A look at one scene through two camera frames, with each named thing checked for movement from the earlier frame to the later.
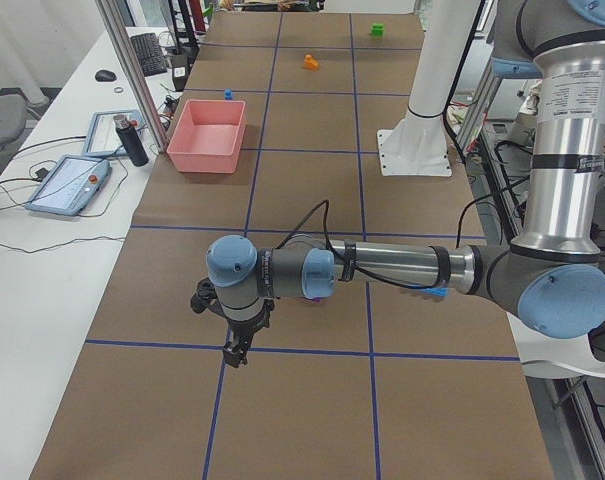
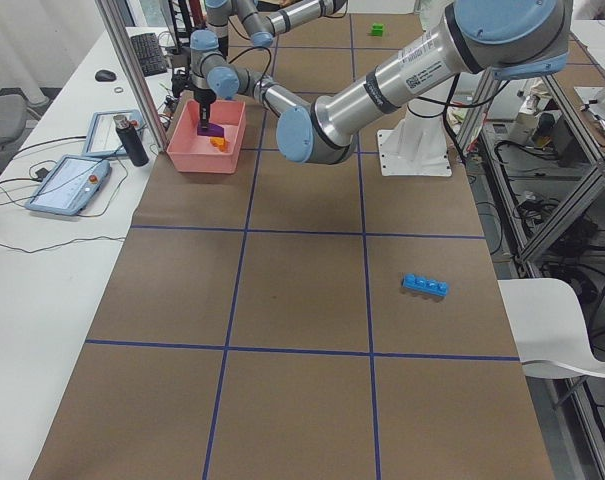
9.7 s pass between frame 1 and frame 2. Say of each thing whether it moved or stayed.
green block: stayed
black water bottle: stayed
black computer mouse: stayed
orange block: moved
